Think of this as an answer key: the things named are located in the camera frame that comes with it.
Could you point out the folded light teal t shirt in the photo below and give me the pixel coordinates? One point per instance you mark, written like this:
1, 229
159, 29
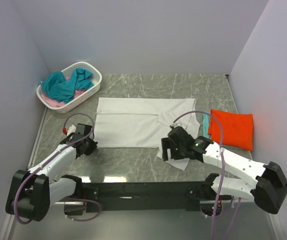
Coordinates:
205, 125

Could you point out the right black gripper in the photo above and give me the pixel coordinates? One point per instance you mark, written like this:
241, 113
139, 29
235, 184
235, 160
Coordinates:
167, 143

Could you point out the pink t shirt in basket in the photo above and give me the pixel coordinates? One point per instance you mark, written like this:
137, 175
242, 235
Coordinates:
59, 91

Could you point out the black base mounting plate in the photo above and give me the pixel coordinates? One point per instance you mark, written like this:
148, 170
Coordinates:
135, 196

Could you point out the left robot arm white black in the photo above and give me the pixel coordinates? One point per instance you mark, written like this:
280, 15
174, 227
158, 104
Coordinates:
33, 191

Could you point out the folded orange t shirt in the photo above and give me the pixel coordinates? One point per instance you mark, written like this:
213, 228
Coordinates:
237, 129

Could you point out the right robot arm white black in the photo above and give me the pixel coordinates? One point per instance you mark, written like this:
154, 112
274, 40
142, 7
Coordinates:
265, 184

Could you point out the teal t shirt in basket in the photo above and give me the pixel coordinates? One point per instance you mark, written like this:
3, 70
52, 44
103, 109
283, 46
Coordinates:
78, 73

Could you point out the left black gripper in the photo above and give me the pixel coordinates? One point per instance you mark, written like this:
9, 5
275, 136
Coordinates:
92, 147

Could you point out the white t shirt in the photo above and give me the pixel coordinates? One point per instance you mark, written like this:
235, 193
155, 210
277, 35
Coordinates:
142, 122

